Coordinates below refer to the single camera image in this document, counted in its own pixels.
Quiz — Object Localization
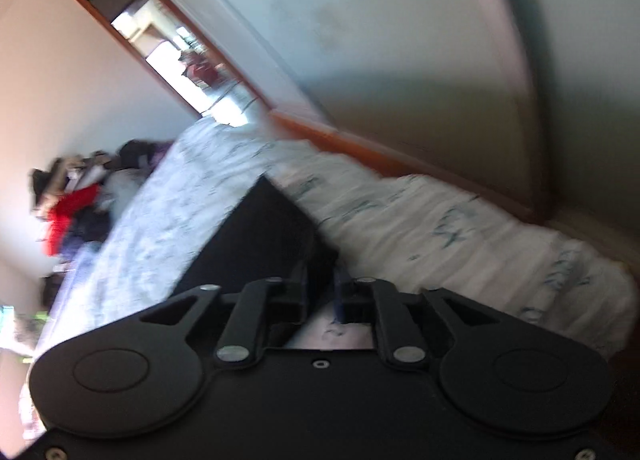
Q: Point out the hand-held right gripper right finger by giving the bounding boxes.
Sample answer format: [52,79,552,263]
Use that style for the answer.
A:
[334,268,502,372]

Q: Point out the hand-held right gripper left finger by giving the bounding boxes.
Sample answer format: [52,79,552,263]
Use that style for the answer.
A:
[141,263,308,368]

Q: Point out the black pants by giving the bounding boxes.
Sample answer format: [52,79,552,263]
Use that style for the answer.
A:
[175,175,343,308]

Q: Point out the white printed bed sheet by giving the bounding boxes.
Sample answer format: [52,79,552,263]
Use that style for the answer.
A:
[17,117,638,441]

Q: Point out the black bag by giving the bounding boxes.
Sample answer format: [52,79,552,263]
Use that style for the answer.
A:
[117,139,176,176]

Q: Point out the pile of clothes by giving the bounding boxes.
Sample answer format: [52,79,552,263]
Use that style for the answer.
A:
[30,142,151,261]

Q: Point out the wooden door frame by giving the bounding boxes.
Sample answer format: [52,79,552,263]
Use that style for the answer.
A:
[72,0,275,130]

